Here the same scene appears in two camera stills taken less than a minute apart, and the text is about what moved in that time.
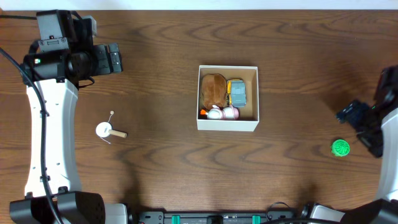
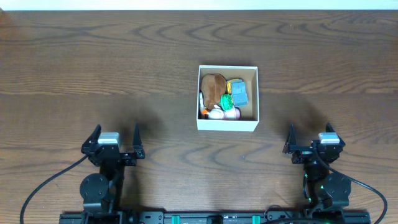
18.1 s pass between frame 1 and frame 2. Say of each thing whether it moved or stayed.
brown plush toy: stayed
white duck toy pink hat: stayed
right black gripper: moved
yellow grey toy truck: stayed
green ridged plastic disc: moved
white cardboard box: stayed
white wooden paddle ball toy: moved
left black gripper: moved
